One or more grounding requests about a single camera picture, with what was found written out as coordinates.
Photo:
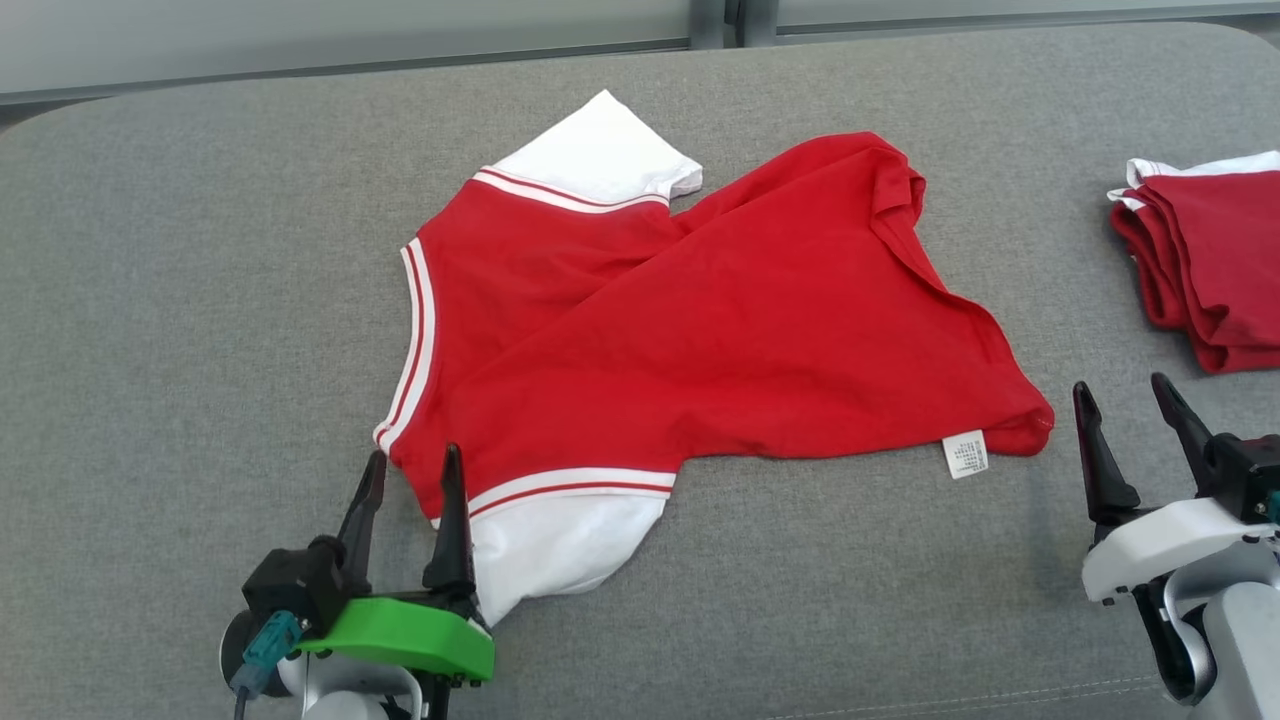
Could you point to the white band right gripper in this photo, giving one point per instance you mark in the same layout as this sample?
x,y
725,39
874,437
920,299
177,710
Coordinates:
x,y
1160,545

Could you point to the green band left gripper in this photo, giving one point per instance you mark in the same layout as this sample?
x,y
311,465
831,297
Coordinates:
x,y
410,630

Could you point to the red garment with white trim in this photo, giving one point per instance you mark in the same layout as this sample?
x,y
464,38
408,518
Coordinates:
x,y
1230,270

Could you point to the red white striped jersey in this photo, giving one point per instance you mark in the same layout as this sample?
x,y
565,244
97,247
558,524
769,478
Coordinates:
x,y
700,330

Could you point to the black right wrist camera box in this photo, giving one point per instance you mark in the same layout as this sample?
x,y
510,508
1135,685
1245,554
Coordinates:
x,y
1245,475

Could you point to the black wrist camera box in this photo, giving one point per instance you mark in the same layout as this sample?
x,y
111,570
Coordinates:
x,y
295,585
1245,475

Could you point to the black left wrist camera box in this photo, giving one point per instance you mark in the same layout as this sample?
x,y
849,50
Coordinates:
x,y
295,585

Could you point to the grey vertical post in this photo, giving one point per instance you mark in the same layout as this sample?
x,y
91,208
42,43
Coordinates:
x,y
735,20

